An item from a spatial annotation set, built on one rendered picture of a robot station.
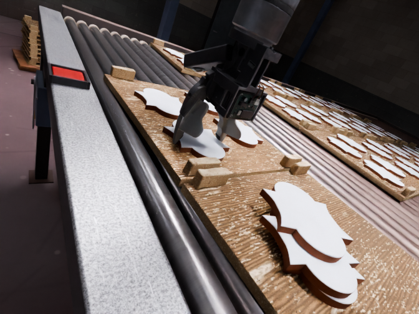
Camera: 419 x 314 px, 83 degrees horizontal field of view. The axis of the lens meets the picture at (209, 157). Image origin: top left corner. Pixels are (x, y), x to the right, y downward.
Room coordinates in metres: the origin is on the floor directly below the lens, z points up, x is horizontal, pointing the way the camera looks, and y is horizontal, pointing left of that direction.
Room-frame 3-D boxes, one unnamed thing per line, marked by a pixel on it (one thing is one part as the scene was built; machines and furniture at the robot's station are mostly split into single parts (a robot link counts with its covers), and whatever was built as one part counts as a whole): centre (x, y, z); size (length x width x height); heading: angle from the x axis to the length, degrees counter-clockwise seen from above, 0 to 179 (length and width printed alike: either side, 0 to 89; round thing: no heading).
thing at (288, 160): (0.52, -0.18, 0.95); 0.06 x 0.02 x 0.03; 138
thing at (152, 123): (0.55, 0.06, 0.93); 0.41 x 0.35 x 0.02; 48
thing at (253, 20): (0.41, 0.01, 1.16); 0.08 x 0.08 x 0.05
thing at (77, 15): (2.52, -0.55, 0.90); 4.04 x 0.06 x 0.10; 134
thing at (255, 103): (0.40, 0.01, 1.08); 0.09 x 0.08 x 0.12; 48
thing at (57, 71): (0.48, 0.36, 0.92); 0.06 x 0.06 x 0.01; 44
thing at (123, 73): (0.58, 0.29, 0.95); 0.06 x 0.02 x 0.03; 138
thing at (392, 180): (0.95, -0.56, 0.94); 0.41 x 0.35 x 0.04; 44
